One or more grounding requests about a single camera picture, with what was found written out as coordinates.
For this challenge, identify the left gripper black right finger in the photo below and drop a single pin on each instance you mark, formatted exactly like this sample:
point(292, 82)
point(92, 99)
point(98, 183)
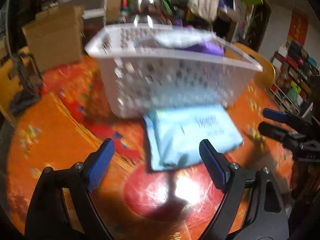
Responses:
point(231, 179)

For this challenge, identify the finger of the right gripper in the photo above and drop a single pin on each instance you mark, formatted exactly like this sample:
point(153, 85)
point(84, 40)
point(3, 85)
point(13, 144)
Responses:
point(285, 118)
point(280, 132)

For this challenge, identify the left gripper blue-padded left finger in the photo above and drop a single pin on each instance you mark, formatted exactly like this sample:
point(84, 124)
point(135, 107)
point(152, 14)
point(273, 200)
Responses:
point(86, 177)

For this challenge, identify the light blue tissue pack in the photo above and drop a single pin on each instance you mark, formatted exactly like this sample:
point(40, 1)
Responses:
point(175, 134)

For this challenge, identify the white gloves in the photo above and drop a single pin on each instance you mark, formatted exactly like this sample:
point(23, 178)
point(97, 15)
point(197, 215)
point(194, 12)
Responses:
point(175, 40)

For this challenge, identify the red floral tablecloth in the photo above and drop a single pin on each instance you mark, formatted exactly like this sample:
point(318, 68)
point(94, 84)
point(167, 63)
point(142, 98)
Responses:
point(69, 122)

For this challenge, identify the purple tissue pack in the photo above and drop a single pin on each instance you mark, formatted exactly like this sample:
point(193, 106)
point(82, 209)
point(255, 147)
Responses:
point(202, 47)

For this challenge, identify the wooden chair left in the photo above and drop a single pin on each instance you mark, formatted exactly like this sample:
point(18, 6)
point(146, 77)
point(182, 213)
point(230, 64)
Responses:
point(21, 84)

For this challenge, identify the white perforated plastic basket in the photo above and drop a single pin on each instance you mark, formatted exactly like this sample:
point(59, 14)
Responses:
point(138, 79)

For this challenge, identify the open cardboard box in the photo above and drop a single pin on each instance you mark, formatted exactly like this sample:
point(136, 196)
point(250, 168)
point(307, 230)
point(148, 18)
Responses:
point(54, 37)

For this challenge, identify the stainless steel kettle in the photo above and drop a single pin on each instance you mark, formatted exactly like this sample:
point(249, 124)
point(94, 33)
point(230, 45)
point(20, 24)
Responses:
point(149, 19)

